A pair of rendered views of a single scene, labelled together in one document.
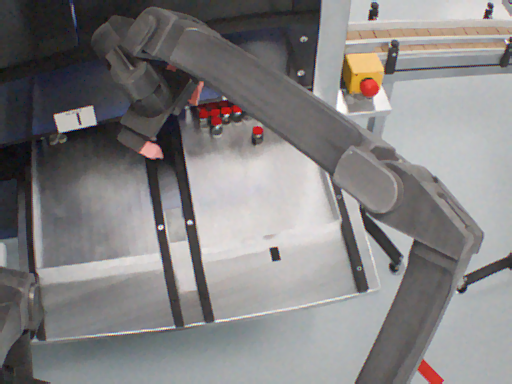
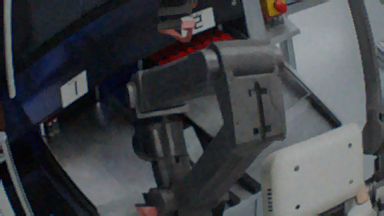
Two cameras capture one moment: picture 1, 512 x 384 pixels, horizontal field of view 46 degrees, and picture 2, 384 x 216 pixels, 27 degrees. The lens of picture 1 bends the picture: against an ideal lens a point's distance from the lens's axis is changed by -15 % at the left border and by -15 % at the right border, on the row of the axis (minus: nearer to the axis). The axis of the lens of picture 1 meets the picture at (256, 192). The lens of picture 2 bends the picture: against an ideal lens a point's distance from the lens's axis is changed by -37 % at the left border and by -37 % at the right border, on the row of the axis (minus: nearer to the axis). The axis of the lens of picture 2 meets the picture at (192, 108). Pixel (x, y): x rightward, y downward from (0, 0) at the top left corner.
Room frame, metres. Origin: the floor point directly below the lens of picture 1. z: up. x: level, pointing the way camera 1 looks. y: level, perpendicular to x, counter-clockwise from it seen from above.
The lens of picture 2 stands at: (-1.09, 0.68, 2.46)
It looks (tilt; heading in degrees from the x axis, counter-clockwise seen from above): 39 degrees down; 342
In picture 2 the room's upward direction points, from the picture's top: 7 degrees counter-clockwise
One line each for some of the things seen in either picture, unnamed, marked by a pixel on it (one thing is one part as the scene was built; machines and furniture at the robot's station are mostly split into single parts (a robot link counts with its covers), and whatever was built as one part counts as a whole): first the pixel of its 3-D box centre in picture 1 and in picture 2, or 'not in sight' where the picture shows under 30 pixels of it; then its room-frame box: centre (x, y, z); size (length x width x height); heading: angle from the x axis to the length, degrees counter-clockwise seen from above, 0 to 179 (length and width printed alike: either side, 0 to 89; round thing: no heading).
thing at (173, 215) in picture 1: (179, 249); (208, 158); (0.56, 0.13, 0.91); 0.14 x 0.03 x 0.06; 13
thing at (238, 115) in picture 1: (242, 114); (197, 56); (0.86, 0.03, 0.91); 0.18 x 0.02 x 0.05; 103
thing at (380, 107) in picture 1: (356, 91); (270, 23); (0.97, -0.22, 0.87); 0.14 x 0.13 x 0.02; 13
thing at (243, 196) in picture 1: (253, 161); (229, 84); (0.76, 0.01, 0.90); 0.34 x 0.26 x 0.04; 13
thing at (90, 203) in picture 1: (87, 190); (97, 152); (0.68, 0.34, 0.90); 0.34 x 0.26 x 0.04; 13
